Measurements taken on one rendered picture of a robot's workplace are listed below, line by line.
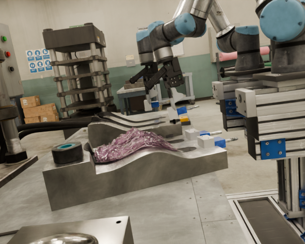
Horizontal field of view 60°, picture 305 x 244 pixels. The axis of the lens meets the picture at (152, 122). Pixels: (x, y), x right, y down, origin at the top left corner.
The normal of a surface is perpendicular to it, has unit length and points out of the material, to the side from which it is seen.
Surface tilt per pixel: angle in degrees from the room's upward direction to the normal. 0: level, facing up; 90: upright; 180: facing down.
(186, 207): 0
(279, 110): 90
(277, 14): 97
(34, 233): 0
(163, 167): 90
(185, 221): 0
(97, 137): 90
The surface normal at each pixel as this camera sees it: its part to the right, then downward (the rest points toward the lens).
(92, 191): 0.25, 0.16
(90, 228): -0.14, -0.97
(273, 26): -0.53, 0.36
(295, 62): -0.44, -0.07
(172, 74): -0.07, 0.07
